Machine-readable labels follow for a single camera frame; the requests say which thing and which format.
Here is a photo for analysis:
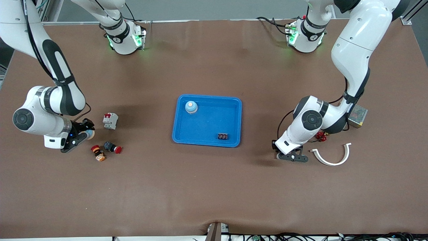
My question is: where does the blue plastic tray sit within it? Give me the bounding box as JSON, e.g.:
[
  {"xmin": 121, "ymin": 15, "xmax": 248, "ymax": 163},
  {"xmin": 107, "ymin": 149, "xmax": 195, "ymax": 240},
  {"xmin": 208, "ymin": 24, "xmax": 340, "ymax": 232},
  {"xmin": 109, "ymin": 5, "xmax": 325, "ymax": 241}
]
[{"xmin": 172, "ymin": 94, "xmax": 242, "ymax": 148}]

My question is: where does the white red circuit breaker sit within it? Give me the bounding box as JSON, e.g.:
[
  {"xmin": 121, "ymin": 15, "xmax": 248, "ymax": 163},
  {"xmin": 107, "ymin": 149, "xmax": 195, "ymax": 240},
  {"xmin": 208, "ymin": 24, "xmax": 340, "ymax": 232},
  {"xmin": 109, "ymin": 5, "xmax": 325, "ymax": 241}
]
[{"xmin": 103, "ymin": 113, "xmax": 119, "ymax": 130}]

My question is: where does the orange emergency stop button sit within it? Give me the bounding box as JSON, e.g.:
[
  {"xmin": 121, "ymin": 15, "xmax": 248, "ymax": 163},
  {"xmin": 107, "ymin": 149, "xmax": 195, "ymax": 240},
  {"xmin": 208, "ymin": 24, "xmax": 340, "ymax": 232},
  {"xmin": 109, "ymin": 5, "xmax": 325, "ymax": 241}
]
[{"xmin": 91, "ymin": 145, "xmax": 106, "ymax": 162}]

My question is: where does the red mushroom pushbutton blue block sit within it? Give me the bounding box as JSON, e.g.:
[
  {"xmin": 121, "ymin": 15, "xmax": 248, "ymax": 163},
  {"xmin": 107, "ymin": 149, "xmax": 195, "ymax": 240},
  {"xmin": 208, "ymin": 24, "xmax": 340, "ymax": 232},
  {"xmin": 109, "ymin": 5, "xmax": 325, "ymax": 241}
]
[{"xmin": 103, "ymin": 141, "xmax": 122, "ymax": 154}]

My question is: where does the white curved plastic clamp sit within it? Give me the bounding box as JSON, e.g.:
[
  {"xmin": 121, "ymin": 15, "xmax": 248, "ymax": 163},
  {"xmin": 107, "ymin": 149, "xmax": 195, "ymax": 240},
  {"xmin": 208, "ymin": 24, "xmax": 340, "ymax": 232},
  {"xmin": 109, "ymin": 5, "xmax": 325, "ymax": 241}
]
[{"xmin": 310, "ymin": 143, "xmax": 352, "ymax": 166}]

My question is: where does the metal mesh power supply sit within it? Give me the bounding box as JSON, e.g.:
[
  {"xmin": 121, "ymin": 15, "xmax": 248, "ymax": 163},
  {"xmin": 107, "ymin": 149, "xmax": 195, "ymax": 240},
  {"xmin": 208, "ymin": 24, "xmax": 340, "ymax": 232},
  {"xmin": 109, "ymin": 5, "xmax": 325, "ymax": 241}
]
[{"xmin": 348, "ymin": 104, "xmax": 368, "ymax": 129}]

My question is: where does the brown table cover mat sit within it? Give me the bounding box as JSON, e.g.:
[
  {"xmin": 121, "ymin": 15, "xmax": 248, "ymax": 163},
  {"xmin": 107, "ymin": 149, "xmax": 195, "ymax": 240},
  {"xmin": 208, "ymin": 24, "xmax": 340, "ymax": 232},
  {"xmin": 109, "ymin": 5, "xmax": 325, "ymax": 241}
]
[{"xmin": 0, "ymin": 18, "xmax": 428, "ymax": 239}]

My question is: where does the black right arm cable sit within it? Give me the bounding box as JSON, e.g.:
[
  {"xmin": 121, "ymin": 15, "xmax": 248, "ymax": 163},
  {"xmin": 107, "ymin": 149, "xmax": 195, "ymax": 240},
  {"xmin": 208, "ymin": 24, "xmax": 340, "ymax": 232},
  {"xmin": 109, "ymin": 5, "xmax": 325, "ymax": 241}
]
[{"xmin": 20, "ymin": 0, "xmax": 92, "ymax": 124}]

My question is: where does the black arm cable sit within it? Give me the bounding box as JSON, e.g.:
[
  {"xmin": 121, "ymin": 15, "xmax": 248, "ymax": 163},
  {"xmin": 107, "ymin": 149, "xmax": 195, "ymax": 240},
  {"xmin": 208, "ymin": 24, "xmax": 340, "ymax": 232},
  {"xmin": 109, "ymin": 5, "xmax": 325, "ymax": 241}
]
[
  {"xmin": 20, "ymin": 0, "xmax": 92, "ymax": 124},
  {"xmin": 276, "ymin": 77, "xmax": 350, "ymax": 143}
]

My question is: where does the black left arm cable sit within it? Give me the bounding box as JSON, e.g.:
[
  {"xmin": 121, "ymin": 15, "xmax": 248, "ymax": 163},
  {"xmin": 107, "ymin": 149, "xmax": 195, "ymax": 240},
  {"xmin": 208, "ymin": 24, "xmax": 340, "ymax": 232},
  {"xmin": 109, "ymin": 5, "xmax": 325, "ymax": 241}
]
[{"xmin": 276, "ymin": 77, "xmax": 350, "ymax": 143}]

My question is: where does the aluminium frame post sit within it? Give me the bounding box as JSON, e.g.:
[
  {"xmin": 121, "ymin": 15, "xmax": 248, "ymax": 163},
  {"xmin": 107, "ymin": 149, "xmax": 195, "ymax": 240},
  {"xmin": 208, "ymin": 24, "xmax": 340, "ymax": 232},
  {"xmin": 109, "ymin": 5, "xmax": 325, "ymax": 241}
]
[
  {"xmin": 401, "ymin": 0, "xmax": 428, "ymax": 26},
  {"xmin": 0, "ymin": 0, "xmax": 34, "ymax": 30}
]

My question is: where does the black base power cable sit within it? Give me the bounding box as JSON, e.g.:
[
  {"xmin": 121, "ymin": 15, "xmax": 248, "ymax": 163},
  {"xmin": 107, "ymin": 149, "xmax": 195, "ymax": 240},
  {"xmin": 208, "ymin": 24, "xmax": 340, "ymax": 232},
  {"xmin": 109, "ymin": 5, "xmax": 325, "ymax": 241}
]
[{"xmin": 256, "ymin": 16, "xmax": 295, "ymax": 35}]

